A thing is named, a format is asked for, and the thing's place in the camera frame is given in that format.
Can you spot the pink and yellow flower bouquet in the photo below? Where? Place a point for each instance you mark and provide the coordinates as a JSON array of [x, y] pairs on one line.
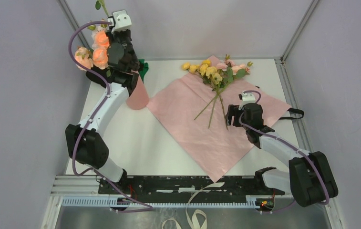
[[218, 77]]

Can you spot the purple wrapping paper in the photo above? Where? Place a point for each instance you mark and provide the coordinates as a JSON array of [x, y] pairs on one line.
[[235, 156]]

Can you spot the green cloth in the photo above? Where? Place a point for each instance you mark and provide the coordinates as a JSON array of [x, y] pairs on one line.
[[143, 68]]

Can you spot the aluminium frame rail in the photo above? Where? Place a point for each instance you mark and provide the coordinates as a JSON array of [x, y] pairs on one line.
[[299, 125]]

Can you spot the orange rose stem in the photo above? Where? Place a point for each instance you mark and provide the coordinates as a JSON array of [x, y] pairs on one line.
[[100, 39], [98, 58]]

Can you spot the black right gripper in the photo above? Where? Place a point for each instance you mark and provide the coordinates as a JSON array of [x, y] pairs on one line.
[[232, 110]]

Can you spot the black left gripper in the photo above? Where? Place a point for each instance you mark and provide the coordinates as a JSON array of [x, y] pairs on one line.
[[112, 36]]

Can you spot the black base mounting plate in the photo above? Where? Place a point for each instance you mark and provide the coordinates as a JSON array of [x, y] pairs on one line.
[[245, 185]]

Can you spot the black cloth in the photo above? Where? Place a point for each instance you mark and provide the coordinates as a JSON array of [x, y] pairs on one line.
[[94, 78]]

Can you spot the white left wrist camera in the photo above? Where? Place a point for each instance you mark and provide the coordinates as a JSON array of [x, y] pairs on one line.
[[119, 21]]

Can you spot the pink rose stem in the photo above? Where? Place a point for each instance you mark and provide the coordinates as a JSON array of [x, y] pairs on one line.
[[100, 4]]

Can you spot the pink flowers in vase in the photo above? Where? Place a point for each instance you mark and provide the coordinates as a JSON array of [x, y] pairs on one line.
[[93, 27]]

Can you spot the pink cylindrical vase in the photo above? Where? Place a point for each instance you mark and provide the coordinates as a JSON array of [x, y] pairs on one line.
[[139, 97]]

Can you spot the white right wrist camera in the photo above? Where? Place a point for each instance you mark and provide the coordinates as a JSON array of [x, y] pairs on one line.
[[249, 96]]

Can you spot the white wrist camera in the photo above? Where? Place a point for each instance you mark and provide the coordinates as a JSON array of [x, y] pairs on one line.
[[119, 21], [249, 96]]

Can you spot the black ribbon gold lettering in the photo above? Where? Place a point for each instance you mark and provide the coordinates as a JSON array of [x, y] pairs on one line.
[[294, 114]]

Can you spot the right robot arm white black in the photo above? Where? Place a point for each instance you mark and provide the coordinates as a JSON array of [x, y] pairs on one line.
[[309, 179]]

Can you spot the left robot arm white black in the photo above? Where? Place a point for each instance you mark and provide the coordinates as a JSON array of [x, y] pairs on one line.
[[85, 140]]

